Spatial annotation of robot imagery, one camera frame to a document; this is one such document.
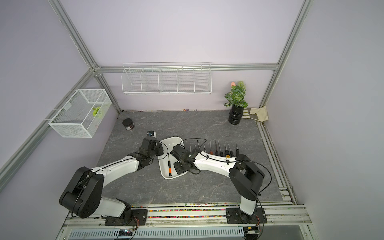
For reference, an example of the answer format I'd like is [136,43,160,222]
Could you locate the white storage box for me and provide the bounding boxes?
[158,137,186,180]

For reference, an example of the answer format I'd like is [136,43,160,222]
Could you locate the black yellow stubby screwdriver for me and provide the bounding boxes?
[218,141,224,157]

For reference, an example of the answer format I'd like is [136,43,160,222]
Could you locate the white wire wall shelf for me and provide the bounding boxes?
[121,62,212,95]

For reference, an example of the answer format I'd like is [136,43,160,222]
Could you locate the slim orange black precision screwdriver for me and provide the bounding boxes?
[168,155,172,177]

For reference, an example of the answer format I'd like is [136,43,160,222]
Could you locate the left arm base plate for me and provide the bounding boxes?
[105,209,149,227]

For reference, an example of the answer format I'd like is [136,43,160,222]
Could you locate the black jar with label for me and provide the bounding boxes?
[122,118,135,131]

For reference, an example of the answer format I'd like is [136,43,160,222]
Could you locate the white mesh wall basket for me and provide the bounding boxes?
[49,89,112,138]

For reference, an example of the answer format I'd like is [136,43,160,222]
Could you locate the green object in basket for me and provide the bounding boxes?
[93,107,103,118]

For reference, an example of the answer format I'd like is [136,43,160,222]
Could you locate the black yellow long screwdriver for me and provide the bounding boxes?
[228,145,235,158]

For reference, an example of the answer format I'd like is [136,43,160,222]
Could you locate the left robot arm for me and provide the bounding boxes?
[59,136,167,219]

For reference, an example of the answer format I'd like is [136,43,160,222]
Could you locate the yellow handled screwdriver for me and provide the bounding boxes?
[236,142,240,158]

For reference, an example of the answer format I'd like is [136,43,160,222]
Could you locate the yellow collar screwdriver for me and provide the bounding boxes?
[215,140,219,156]

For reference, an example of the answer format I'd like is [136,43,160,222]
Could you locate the potted green plant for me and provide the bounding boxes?
[224,81,248,125]

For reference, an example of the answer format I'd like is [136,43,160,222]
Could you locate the beige cloth bag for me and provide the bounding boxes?
[242,107,269,122]

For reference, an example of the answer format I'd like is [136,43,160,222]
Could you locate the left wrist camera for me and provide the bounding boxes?
[147,131,157,138]

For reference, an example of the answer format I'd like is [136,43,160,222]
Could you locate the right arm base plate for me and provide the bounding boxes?
[226,208,268,225]

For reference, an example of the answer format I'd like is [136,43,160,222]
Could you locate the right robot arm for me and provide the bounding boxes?
[170,144,265,216]

